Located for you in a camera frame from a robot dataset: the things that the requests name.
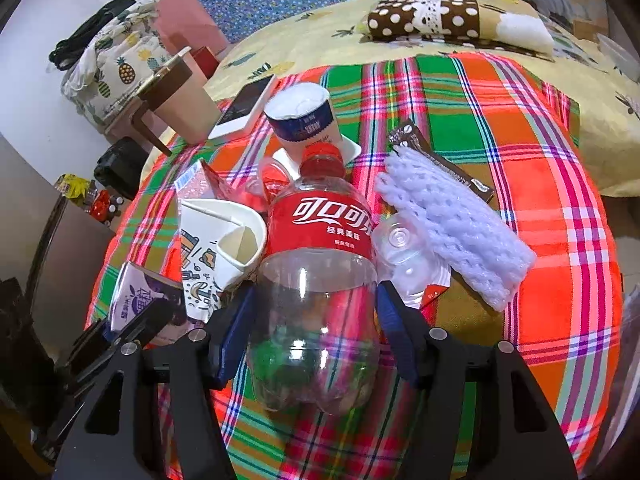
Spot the white foam fruit net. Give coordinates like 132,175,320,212
375,152,537,312

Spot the white square coaster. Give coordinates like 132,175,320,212
272,137,362,166

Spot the brown coffee sachet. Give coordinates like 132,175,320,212
389,119,496,205

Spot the red bottle pack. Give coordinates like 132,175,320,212
82,187,126,223

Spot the white smartphone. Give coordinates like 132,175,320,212
207,74,277,141

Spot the brown polka dot pillow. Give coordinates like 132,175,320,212
359,0,556,58

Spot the red jelly cup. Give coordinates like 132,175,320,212
245,156,293,211

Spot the yellow printed bedsheet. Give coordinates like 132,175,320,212
202,0,640,198

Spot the clear plastic container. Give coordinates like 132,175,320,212
597,35,640,86

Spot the purple milk carton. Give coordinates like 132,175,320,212
109,261,187,346

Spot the plaid blanket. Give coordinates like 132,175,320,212
85,52,626,480

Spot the yellow snack packet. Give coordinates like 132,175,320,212
55,174,91,196

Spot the dark red box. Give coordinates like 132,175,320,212
192,46,221,78

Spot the grey metal cabinet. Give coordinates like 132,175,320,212
0,135,116,361

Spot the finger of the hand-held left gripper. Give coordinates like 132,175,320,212
65,302,188,386

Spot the pineapple print storage bag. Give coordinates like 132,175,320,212
60,0,168,126

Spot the black cloth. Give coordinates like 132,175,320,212
48,0,138,72

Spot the pink drink carton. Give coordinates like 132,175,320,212
175,158,236,206

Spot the clear bottle with red label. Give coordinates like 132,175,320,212
246,142,382,417

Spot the brown stool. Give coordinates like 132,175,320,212
102,95,173,157

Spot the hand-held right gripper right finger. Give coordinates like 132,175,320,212
376,280,581,480

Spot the black bag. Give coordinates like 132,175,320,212
93,137,150,200

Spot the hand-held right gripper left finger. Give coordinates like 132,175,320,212
52,280,261,480

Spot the yogurt cup with navy label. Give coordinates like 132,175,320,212
263,83,342,153

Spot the crushed printed paper cup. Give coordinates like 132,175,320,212
178,198,268,323

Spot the beige cup with brown band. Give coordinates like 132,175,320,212
137,52,221,145

